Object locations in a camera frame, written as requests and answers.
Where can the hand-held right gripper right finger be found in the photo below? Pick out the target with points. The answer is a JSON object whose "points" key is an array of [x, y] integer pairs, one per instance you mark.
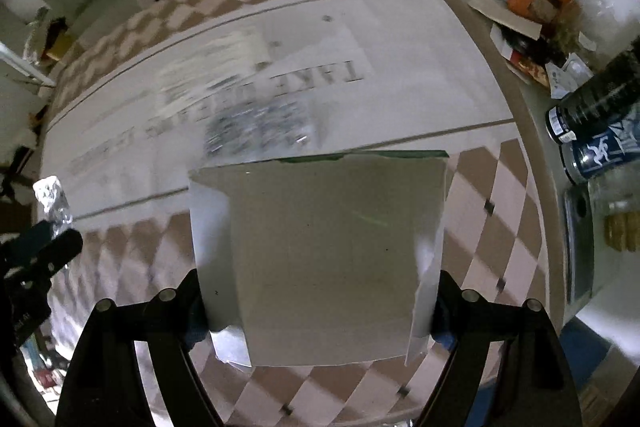
{"points": [[442, 332]]}

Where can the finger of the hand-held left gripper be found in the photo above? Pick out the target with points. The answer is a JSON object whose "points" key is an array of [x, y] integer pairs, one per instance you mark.
{"points": [[62, 247], [35, 239]]}

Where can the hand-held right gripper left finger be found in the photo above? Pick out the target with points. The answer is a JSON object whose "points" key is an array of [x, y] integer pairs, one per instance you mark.
{"points": [[187, 307]]}

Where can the silver foil blister pack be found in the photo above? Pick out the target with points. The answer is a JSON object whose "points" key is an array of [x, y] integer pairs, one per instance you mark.
{"points": [[52, 202]]}

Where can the green and white box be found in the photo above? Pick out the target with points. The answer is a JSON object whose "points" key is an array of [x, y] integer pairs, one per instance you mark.
{"points": [[325, 257]]}

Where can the blue box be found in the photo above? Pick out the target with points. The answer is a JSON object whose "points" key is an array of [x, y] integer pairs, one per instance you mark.
{"points": [[590, 352]]}

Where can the dark flat phone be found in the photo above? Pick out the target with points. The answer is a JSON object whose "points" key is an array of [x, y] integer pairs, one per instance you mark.
{"points": [[582, 247]]}

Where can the yellow box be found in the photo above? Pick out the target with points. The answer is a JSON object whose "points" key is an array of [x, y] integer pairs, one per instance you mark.
{"points": [[57, 48]]}

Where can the clear silver blister pack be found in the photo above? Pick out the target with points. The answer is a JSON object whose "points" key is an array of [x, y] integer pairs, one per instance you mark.
{"points": [[260, 127]]}

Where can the tray of gold pieces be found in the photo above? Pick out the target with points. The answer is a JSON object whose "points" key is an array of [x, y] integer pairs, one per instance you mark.
{"points": [[622, 232]]}

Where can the clear plastic bottle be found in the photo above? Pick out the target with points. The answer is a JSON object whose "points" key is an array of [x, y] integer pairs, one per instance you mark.
{"points": [[617, 197]]}

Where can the white paper packet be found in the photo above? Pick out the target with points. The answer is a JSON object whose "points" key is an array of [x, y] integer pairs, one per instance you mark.
{"points": [[215, 67]]}

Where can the brown checkered tablecloth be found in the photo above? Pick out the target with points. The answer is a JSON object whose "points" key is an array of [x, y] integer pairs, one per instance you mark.
{"points": [[400, 72]]}

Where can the black spray can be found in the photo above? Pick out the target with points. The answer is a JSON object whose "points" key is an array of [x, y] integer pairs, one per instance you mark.
{"points": [[595, 99]]}

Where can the open box with dark contents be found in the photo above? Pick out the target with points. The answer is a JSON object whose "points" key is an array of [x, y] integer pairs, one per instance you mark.
{"points": [[520, 49]]}

